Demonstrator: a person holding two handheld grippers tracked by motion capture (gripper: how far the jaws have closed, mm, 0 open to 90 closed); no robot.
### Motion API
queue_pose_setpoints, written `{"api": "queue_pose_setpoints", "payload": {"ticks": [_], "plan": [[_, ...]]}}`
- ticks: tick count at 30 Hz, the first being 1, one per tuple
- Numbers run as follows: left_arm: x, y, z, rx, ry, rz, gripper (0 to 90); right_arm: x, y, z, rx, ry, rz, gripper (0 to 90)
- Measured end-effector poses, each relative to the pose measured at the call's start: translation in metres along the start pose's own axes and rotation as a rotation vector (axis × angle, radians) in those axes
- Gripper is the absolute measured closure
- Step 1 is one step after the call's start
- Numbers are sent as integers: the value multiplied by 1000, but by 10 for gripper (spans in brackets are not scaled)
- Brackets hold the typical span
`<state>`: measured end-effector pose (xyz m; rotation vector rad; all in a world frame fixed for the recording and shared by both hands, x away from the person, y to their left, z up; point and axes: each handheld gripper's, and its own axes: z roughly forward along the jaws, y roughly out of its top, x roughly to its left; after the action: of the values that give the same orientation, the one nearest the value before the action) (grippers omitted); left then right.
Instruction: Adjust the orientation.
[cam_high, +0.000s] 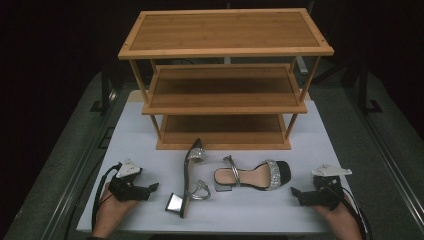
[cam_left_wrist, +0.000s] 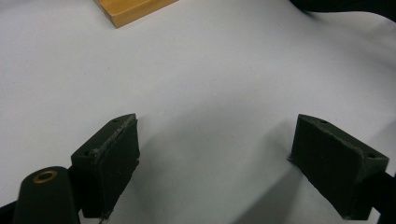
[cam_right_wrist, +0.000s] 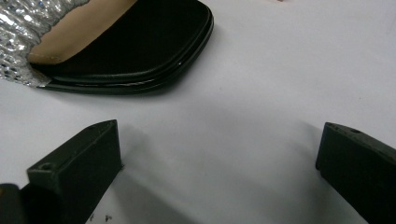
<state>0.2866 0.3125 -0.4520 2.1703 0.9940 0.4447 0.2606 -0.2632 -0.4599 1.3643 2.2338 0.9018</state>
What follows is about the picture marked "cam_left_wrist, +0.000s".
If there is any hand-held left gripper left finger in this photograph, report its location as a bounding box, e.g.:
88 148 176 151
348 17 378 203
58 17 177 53
70 113 141 219

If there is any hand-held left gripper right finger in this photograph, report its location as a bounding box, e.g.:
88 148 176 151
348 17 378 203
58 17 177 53
289 113 389 221

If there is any wooden three-tier shelf rack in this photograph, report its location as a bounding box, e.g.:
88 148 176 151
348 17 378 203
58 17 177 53
93 0 179 29

